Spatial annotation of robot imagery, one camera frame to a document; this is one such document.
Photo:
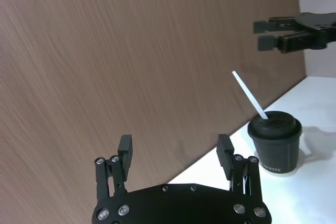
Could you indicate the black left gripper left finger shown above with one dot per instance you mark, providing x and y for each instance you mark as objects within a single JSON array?
[{"x": 125, "y": 155}]

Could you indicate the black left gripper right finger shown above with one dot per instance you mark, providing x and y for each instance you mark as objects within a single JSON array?
[{"x": 225, "y": 155}]

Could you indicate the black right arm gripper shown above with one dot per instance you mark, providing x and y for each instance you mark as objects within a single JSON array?
[{"x": 319, "y": 31}]

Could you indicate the black paper cup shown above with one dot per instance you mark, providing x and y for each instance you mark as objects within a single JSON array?
[{"x": 278, "y": 155}]

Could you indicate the black plastic cup lid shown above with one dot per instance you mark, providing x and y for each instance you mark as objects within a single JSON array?
[{"x": 275, "y": 125}]

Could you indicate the white straw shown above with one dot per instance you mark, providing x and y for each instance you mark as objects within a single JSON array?
[{"x": 249, "y": 95}]

